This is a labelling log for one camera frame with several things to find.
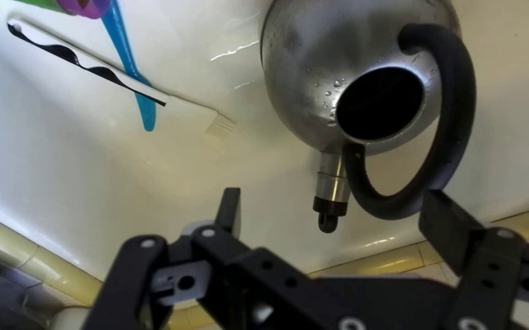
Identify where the white ceramic sink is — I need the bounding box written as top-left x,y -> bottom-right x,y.
0,0 -> 529,289

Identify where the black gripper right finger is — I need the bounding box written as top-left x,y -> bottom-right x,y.
418,188 -> 529,330

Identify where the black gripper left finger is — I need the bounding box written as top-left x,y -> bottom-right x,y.
83,185 -> 322,330

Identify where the white black striped brush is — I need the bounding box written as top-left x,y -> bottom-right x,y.
4,16 -> 238,141

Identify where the blue handled dish brush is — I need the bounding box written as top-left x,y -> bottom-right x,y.
15,0 -> 160,133

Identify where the steel kettle black handle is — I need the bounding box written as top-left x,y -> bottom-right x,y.
258,0 -> 480,236

